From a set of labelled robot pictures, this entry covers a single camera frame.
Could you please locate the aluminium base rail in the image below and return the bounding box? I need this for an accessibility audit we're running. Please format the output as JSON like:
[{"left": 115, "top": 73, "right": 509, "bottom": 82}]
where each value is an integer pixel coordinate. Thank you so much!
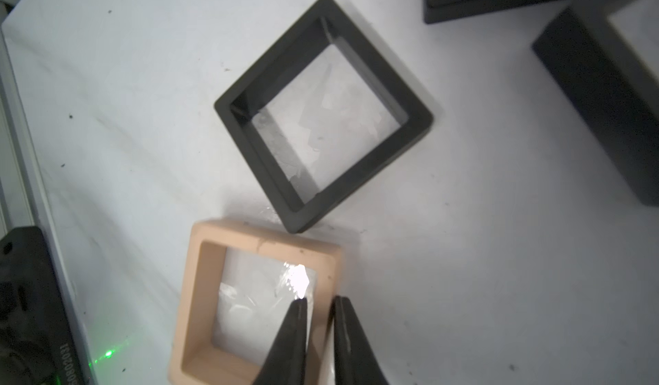
[{"left": 0, "top": 1, "right": 99, "bottom": 385}]

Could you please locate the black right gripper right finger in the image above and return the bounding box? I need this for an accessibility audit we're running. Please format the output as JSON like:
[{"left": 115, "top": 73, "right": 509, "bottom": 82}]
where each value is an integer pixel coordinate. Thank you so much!
[{"left": 332, "top": 296, "right": 389, "bottom": 385}]

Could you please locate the beige brooch box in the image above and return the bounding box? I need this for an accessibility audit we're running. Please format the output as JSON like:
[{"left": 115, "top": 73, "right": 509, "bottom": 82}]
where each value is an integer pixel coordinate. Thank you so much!
[{"left": 168, "top": 219, "right": 343, "bottom": 384}]

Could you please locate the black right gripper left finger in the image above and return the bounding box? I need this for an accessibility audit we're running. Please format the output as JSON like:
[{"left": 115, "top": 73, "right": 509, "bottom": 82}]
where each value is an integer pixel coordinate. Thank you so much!
[{"left": 252, "top": 299, "right": 308, "bottom": 385}]

